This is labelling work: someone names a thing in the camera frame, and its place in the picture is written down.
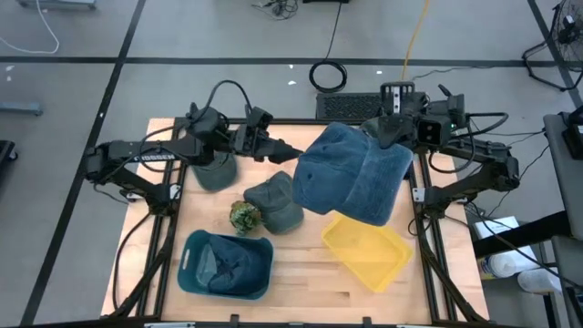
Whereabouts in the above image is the yellow plastic bin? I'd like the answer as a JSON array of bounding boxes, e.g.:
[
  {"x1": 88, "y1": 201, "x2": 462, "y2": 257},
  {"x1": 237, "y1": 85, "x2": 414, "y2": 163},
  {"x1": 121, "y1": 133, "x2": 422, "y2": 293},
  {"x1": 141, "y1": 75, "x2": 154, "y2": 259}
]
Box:
[{"x1": 321, "y1": 213, "x2": 414, "y2": 294}]

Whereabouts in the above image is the black beam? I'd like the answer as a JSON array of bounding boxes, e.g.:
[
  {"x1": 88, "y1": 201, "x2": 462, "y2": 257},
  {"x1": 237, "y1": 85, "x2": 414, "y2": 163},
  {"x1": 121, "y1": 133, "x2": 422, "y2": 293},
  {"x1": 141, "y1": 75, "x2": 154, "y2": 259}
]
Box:
[{"x1": 472, "y1": 210, "x2": 573, "y2": 260}]

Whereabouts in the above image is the medium blue denim cap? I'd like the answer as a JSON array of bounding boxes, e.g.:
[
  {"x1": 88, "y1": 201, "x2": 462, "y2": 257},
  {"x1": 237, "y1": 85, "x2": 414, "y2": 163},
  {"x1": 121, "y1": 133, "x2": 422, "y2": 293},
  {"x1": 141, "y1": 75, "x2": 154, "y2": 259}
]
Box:
[{"x1": 291, "y1": 120, "x2": 414, "y2": 228}]

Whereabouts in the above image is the grey desk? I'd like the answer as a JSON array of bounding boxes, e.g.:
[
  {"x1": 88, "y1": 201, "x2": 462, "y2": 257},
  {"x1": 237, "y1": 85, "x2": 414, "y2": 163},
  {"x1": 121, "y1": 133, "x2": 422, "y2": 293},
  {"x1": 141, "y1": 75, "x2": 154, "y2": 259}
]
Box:
[{"x1": 543, "y1": 112, "x2": 583, "y2": 215}]

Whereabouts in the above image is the black keyboard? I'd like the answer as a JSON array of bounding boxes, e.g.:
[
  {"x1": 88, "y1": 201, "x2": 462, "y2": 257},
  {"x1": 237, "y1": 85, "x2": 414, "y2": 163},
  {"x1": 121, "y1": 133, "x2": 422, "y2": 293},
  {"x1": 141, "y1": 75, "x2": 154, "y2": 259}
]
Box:
[{"x1": 316, "y1": 92, "x2": 384, "y2": 122}]

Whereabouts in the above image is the black cable tangle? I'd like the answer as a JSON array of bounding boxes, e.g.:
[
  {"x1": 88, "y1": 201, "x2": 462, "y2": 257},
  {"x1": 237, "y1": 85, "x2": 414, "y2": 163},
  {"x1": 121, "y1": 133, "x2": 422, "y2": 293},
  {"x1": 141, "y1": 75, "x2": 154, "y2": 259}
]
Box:
[{"x1": 251, "y1": 0, "x2": 301, "y2": 20}]

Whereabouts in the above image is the teal plastic bin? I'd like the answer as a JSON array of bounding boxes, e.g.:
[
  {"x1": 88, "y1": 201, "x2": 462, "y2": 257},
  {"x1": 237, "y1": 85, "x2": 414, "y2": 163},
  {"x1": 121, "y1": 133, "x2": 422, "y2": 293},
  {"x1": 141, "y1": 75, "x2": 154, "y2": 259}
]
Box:
[{"x1": 176, "y1": 229, "x2": 275, "y2": 301}]

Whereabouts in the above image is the black power cable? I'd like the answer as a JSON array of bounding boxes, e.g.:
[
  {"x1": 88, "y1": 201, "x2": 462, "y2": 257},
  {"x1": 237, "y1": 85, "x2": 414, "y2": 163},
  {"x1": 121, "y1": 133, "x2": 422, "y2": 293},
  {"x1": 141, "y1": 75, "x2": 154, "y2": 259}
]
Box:
[{"x1": 308, "y1": 0, "x2": 348, "y2": 94}]

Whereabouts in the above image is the black desk device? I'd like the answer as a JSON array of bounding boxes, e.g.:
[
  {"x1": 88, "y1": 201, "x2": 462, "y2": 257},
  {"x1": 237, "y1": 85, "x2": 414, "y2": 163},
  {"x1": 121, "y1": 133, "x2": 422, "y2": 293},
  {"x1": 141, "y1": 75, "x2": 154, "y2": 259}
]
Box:
[{"x1": 560, "y1": 105, "x2": 583, "y2": 160}]

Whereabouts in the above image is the grey metal bar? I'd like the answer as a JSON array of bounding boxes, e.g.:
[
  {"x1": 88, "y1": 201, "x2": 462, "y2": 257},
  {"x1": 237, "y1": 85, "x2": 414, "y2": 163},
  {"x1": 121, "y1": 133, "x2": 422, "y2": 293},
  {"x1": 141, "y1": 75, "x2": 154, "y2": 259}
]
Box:
[{"x1": 0, "y1": 99, "x2": 45, "y2": 117}]

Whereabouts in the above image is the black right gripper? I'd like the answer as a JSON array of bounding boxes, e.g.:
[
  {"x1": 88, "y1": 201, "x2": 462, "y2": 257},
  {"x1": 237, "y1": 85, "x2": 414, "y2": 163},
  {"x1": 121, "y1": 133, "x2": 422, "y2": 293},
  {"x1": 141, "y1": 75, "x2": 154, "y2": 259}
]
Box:
[{"x1": 377, "y1": 80, "x2": 418, "y2": 150}]

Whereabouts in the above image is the camouflage green cap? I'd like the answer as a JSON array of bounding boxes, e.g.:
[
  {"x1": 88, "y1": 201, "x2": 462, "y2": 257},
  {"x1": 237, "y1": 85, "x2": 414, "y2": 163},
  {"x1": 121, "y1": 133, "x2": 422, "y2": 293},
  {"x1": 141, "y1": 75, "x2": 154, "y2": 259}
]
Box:
[{"x1": 229, "y1": 200, "x2": 265, "y2": 238}]

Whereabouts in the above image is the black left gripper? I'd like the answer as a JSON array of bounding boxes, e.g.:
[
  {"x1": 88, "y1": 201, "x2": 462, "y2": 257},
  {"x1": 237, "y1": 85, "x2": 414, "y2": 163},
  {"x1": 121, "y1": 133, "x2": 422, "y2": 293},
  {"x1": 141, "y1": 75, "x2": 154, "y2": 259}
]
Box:
[{"x1": 230, "y1": 121, "x2": 305, "y2": 165}]

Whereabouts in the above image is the yellow hanging cable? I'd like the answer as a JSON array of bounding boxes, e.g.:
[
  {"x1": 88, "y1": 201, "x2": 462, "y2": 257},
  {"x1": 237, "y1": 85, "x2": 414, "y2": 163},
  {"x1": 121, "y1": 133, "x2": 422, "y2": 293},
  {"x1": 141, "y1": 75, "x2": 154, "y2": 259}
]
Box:
[{"x1": 398, "y1": 0, "x2": 432, "y2": 86}]

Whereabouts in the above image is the white paper box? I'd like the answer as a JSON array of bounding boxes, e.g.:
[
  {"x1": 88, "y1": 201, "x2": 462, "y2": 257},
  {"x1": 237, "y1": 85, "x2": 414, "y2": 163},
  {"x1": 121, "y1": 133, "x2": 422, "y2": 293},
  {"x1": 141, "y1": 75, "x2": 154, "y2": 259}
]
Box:
[{"x1": 472, "y1": 215, "x2": 521, "y2": 241}]

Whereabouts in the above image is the white floor cable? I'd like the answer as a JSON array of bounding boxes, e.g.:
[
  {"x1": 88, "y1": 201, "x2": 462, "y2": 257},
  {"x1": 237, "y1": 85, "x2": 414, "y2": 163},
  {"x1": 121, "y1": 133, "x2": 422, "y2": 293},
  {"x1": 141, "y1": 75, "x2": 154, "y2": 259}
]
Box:
[{"x1": 0, "y1": 0, "x2": 61, "y2": 55}]

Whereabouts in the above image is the black floor fan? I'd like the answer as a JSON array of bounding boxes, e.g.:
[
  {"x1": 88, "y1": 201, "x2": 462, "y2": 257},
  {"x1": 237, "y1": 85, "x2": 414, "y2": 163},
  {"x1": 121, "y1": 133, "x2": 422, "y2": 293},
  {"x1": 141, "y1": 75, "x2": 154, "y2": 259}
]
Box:
[{"x1": 522, "y1": 0, "x2": 583, "y2": 92}]

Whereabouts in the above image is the white paper towel roll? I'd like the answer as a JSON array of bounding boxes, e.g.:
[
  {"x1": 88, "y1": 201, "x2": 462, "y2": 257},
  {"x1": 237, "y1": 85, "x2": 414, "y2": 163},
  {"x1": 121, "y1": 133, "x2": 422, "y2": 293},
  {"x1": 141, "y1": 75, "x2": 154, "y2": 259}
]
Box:
[
  {"x1": 486, "y1": 248, "x2": 541, "y2": 280},
  {"x1": 517, "y1": 267, "x2": 562, "y2": 295}
]

